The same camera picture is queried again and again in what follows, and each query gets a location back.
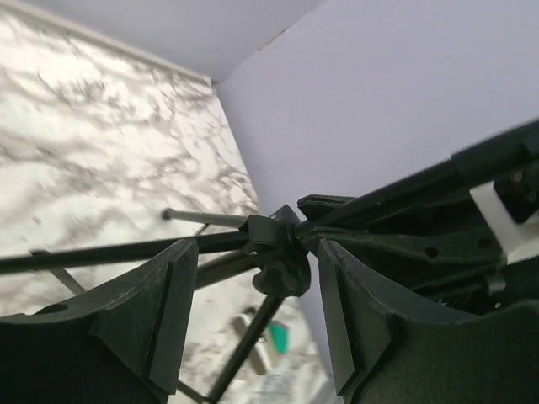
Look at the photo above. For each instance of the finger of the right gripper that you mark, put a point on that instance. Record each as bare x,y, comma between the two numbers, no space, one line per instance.
405,194
416,262

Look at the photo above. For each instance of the grey stapler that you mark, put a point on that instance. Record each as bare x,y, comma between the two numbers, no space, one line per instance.
258,357

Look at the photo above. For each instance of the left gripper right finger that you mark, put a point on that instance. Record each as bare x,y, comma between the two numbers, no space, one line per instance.
390,345

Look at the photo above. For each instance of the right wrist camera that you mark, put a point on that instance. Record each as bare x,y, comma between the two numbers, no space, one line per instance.
518,241

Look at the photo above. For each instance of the black tripod music stand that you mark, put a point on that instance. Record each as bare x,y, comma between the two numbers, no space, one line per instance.
271,246

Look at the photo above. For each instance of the green eraser block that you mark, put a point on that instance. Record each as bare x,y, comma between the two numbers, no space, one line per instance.
280,336

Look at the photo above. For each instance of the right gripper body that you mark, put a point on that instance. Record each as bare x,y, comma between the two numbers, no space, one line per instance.
510,161

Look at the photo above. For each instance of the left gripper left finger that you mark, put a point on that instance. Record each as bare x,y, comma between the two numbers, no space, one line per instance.
120,342

